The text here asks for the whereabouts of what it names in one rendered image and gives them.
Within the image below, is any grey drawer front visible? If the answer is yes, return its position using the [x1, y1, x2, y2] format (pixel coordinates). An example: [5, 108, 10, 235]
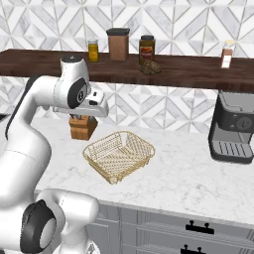
[136, 210, 254, 248]
[136, 242, 254, 254]

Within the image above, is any yellow glass jar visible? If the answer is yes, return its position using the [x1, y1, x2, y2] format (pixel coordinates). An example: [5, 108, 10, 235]
[87, 39, 100, 64]

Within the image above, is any black drawer handle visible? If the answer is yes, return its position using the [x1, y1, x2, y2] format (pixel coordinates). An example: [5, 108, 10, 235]
[185, 220, 215, 235]
[180, 244, 207, 254]

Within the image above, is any amber jar with black lid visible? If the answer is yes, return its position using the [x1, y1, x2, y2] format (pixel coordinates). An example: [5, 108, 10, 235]
[138, 34, 157, 65]

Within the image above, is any wooden knife block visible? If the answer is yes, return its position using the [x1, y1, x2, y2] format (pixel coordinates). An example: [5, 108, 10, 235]
[68, 113, 99, 141]

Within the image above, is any grey cabinet door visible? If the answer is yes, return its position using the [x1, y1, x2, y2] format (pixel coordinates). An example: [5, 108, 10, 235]
[85, 202, 122, 254]

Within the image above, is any dark wooden shelf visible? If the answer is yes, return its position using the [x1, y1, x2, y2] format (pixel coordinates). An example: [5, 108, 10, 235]
[0, 48, 254, 94]

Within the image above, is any golden wire basket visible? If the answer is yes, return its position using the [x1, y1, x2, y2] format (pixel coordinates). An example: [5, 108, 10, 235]
[81, 130, 157, 186]

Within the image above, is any red white spice shaker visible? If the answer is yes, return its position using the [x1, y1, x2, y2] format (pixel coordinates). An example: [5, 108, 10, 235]
[220, 39, 236, 69]

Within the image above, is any grey coffee machine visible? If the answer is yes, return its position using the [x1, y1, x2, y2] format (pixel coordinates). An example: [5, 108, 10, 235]
[207, 90, 254, 165]

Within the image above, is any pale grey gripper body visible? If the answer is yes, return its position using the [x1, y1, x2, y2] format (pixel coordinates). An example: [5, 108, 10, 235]
[53, 98, 110, 119]

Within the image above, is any brown canister with black lid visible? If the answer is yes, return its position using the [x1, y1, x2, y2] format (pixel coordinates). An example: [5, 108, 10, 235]
[105, 27, 131, 63]

